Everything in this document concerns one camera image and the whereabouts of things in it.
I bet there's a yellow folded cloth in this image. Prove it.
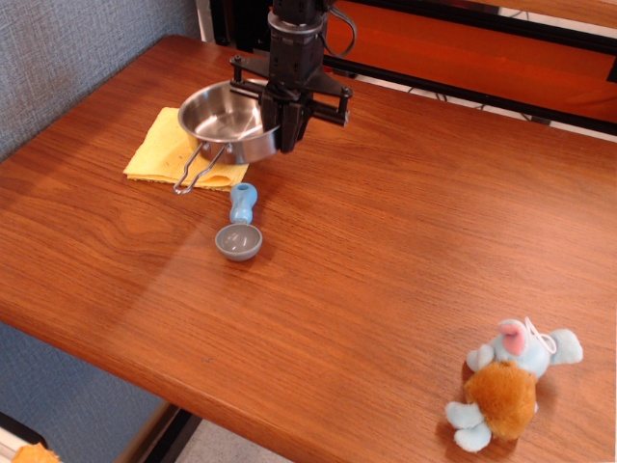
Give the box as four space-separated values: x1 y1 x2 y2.
123 107 248 191

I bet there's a black orange frame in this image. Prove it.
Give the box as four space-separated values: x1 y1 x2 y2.
209 0 617 136

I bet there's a black braided cable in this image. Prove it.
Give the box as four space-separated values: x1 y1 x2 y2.
319 3 359 60

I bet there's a blue grey measuring scoop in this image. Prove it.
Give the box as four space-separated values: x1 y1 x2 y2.
215 182 263 261

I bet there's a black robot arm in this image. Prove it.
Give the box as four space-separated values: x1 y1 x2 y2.
230 1 357 153

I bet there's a steel pan with wire handle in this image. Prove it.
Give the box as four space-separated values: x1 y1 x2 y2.
174 82 278 195

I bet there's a blue orange plush toy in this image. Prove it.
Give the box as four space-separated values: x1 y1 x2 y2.
445 317 583 453

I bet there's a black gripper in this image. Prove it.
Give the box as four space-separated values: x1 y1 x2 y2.
230 10 353 153

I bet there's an orange object bottom left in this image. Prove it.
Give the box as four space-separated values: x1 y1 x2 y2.
11 444 61 463

